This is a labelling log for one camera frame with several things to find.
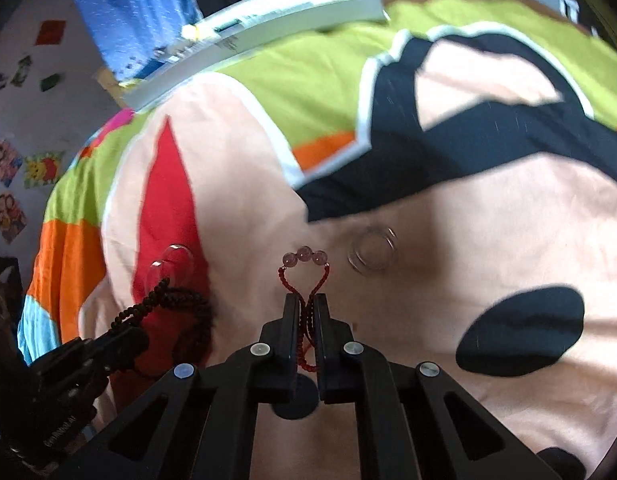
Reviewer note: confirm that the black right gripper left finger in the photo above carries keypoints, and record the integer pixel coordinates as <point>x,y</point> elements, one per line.
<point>200,425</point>

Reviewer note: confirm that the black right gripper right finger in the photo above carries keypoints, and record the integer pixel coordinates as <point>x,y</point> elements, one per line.
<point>414,422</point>

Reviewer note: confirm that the colourful cartoon bed cover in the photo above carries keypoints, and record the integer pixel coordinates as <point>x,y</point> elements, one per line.
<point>458,165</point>

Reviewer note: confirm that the wooden cabinet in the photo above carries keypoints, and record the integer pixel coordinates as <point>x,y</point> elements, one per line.
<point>109,84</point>

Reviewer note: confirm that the blue dotted wardrobe curtain left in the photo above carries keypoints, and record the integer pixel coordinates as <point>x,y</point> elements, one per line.
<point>128,33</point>

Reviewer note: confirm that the white tray with cartoon lining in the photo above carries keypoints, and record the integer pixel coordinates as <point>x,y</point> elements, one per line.
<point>239,29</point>

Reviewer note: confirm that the family cartoon wall poster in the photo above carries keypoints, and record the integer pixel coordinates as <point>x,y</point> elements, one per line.
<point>12,218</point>

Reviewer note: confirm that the yellow sun wall sticker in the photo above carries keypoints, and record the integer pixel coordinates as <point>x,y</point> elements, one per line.
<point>42,169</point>

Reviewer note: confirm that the red square wall sticker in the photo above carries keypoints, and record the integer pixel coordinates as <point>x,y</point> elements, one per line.
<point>50,33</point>

